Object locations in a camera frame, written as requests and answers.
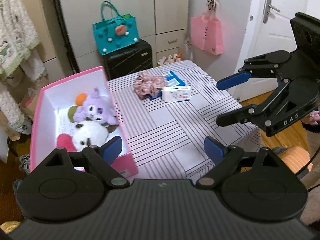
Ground white fluffy cat plush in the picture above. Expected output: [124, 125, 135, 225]
[72, 120, 118, 152]

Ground red strawberry plush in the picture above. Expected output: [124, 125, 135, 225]
[56, 133, 76, 152]

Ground purple Kuromi plush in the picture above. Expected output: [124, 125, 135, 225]
[73, 87, 118, 127]

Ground green plush ball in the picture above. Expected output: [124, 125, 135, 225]
[67, 105, 77, 122]

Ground orange plush ball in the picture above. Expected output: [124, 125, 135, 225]
[75, 93, 87, 106]

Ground blue wet wipes pack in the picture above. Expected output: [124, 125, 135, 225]
[148, 71, 186, 101]

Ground white tissue pack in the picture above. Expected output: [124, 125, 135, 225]
[162, 86, 191, 102]

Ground pink floral fabric bow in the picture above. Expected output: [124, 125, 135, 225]
[133, 72, 168, 99]

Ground white door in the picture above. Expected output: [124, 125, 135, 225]
[226, 0, 311, 102]

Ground pink paper bag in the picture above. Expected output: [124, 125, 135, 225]
[190, 0, 224, 56]

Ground striped table cloth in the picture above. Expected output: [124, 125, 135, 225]
[108, 61, 262, 180]

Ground pink storage box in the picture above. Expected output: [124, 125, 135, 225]
[30, 67, 138, 178]

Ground grey sneaker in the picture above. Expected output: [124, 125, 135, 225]
[19, 154, 30, 174]

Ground colourful gift bag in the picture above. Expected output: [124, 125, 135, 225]
[157, 53, 182, 66]

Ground brown paper bag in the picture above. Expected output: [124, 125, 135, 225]
[1, 77, 48, 141]

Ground cream fleece pajama pants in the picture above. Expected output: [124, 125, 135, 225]
[1, 49, 48, 134]

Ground black suitcase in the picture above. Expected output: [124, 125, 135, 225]
[103, 40, 153, 80]

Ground beige wardrobe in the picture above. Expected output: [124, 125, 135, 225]
[41, 0, 189, 76]

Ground teal felt handbag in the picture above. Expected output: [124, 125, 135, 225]
[92, 1, 140, 55]

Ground cream fleece pajama jacket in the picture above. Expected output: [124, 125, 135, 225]
[1, 0, 46, 81]

